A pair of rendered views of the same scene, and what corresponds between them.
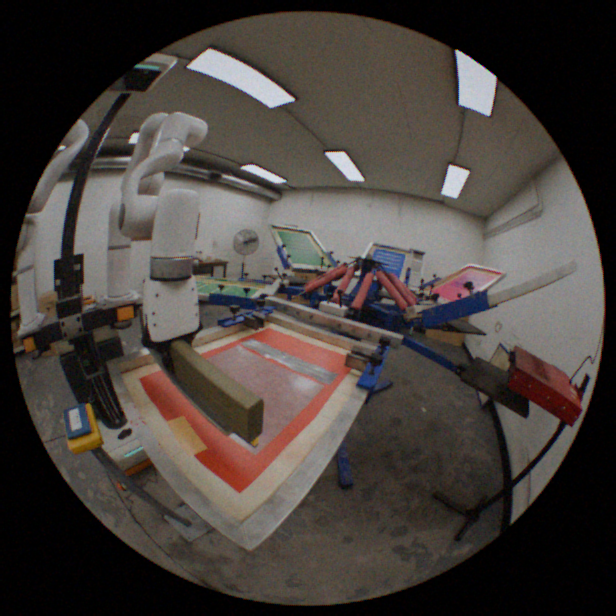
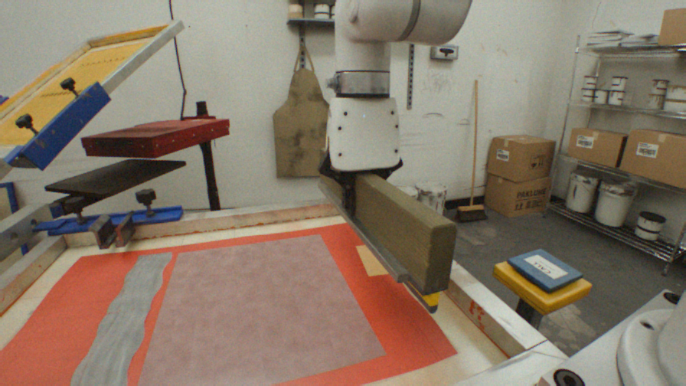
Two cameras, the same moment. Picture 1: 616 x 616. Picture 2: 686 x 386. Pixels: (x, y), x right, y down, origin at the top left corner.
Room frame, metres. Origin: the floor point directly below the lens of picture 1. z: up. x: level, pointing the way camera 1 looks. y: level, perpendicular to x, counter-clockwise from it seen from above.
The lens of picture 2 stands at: (0.58, 0.50, 1.27)
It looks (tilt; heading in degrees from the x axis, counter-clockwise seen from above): 20 degrees down; 225
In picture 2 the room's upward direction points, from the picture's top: straight up
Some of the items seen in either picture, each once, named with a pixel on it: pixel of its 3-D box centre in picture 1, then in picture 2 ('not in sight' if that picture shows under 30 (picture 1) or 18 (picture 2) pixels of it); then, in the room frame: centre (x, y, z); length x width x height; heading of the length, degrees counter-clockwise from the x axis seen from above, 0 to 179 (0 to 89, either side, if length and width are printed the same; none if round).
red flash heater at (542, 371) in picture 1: (548, 383); (164, 135); (0.23, -1.14, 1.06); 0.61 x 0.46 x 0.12; 33
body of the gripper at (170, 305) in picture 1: (170, 302); (362, 127); (0.26, 0.22, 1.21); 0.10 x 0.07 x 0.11; 153
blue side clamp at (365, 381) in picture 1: (374, 369); (119, 230); (0.57, -0.25, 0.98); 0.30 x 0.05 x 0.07; 153
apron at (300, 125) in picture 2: not in sight; (306, 112); (-0.89, -1.39, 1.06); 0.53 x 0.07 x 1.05; 153
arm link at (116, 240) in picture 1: (123, 223); not in sight; (0.41, 0.60, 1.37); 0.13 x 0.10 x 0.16; 160
